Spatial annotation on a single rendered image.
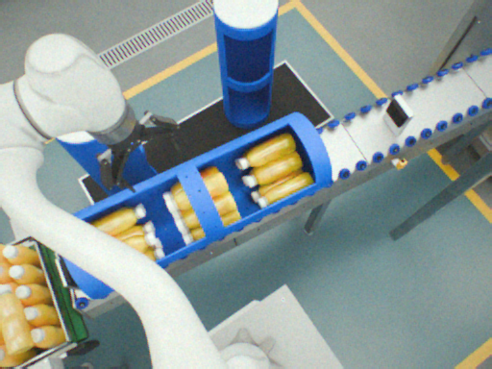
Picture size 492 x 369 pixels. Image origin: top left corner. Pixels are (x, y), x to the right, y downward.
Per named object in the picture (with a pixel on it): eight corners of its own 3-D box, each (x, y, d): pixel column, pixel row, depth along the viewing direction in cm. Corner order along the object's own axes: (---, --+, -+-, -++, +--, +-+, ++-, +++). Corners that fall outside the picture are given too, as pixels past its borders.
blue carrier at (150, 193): (327, 197, 159) (338, 160, 133) (106, 307, 146) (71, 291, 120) (289, 138, 170) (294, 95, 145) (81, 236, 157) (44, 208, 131)
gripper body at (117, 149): (119, 97, 80) (137, 120, 88) (85, 127, 79) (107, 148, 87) (143, 120, 77) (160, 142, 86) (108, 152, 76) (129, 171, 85)
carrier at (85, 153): (155, 215, 242) (166, 170, 252) (106, 149, 160) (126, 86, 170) (107, 208, 244) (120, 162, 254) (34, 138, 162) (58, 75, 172)
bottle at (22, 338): (17, 348, 120) (-1, 288, 126) (3, 358, 123) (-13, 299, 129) (39, 342, 127) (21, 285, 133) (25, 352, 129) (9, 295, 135)
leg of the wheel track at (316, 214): (315, 232, 253) (334, 198, 194) (307, 236, 252) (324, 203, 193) (310, 224, 255) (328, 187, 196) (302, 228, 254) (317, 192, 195)
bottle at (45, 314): (68, 308, 152) (44, 304, 134) (61, 329, 149) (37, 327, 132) (49, 306, 152) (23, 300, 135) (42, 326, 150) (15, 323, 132)
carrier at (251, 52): (215, 103, 268) (239, 136, 259) (200, -5, 186) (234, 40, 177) (254, 82, 273) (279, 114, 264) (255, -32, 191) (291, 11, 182)
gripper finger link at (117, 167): (133, 146, 83) (127, 148, 82) (121, 186, 90) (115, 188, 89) (121, 135, 85) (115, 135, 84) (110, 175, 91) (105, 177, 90)
